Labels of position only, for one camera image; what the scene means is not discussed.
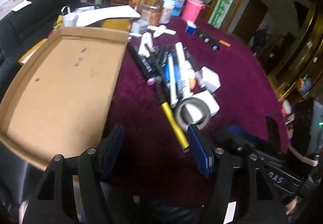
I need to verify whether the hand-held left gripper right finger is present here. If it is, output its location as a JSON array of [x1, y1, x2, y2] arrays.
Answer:
[[187, 124, 288, 224]]

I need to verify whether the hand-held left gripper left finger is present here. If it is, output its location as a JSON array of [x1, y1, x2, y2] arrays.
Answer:
[[24, 125, 125, 224]]

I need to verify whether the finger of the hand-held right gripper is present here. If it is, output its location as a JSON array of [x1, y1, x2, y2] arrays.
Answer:
[[228, 125, 269, 151], [266, 116, 282, 154]]

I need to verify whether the white pencil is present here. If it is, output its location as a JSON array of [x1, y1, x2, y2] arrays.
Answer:
[[168, 53, 178, 108]]

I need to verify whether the brown cardboard tray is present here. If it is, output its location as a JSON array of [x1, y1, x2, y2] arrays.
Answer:
[[0, 26, 130, 171]]

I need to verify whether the grey tape roll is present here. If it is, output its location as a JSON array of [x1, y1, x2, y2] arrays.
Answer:
[[175, 98, 211, 131]]

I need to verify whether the white power adapter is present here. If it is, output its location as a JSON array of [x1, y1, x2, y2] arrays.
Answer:
[[194, 91, 220, 117], [199, 66, 222, 93]]

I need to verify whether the burgundy tablecloth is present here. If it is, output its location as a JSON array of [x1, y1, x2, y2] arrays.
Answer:
[[101, 15, 290, 204]]

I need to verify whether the thick white marker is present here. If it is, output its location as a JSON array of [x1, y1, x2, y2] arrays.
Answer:
[[175, 42, 193, 100]]

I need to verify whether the black marker pink tip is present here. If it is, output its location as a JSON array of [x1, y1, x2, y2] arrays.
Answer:
[[137, 55, 157, 85]]

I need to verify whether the blue pen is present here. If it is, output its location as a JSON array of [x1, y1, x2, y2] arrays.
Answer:
[[160, 53, 172, 93]]

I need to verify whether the white tube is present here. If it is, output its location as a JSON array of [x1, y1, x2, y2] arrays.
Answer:
[[137, 33, 153, 57]]

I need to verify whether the small blue white box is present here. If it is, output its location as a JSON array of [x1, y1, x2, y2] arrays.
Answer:
[[185, 21, 197, 35]]

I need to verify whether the white plastic scoop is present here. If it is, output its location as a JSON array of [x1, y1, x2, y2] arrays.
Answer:
[[148, 24, 177, 37]]

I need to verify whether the white board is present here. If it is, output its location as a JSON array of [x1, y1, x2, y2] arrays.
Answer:
[[76, 5, 141, 28]]

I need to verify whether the orange jar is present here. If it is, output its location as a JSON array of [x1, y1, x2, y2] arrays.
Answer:
[[140, 3, 163, 27]]

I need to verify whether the white bag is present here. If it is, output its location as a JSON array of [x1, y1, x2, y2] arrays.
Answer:
[[62, 6, 81, 28]]

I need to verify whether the white bottle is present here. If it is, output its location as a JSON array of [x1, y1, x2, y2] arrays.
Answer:
[[159, 0, 176, 25]]

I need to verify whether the pink cup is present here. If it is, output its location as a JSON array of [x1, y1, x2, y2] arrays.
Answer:
[[182, 0, 206, 22]]

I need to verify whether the blue packet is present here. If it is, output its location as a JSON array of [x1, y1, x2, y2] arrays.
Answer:
[[165, 0, 187, 17]]

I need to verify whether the black sofa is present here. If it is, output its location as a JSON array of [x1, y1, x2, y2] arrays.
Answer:
[[0, 0, 81, 80]]

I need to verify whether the white cable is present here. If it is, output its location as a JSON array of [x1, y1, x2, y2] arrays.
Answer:
[[290, 146, 318, 167]]

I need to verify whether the yellow handled black rod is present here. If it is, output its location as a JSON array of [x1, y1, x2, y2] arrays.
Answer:
[[127, 43, 191, 154]]

